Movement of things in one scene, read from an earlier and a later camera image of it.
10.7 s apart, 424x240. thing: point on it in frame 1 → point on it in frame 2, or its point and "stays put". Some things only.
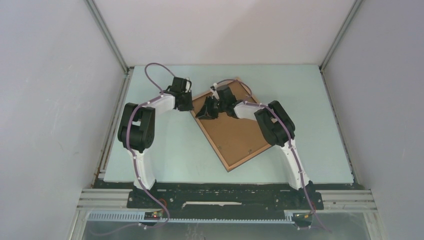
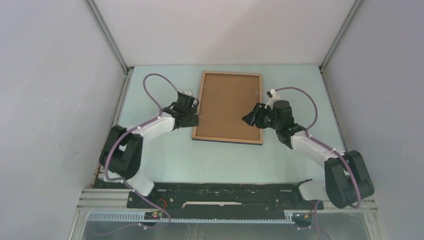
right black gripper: [204, 113] → [255, 117]
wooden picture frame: [235, 141] → [225, 98]
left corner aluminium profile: [98, 18] stays put
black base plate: [223, 198] stays put
